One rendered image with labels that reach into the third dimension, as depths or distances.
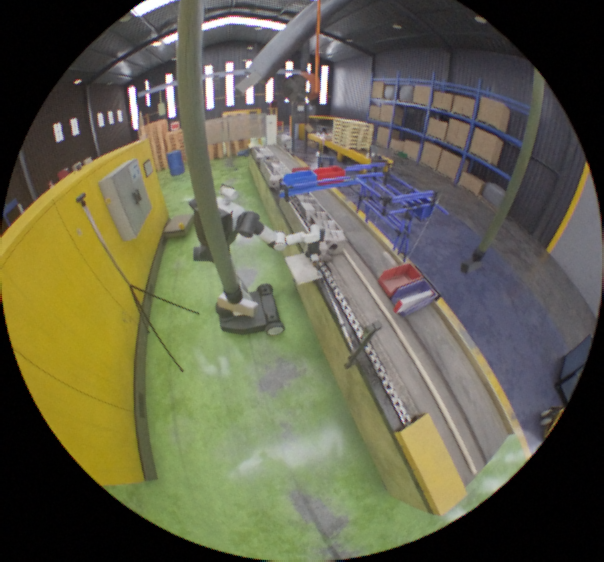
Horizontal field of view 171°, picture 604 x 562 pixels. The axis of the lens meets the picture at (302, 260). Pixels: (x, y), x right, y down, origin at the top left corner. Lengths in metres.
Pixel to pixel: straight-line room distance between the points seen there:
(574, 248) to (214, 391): 11.67
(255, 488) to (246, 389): 1.00
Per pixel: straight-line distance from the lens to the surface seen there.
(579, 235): 10.90
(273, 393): 2.01
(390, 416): 1.33
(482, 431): 1.82
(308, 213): 2.06
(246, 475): 2.09
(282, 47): 8.75
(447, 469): 1.49
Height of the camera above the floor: 1.98
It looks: 43 degrees down
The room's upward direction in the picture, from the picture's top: 3 degrees clockwise
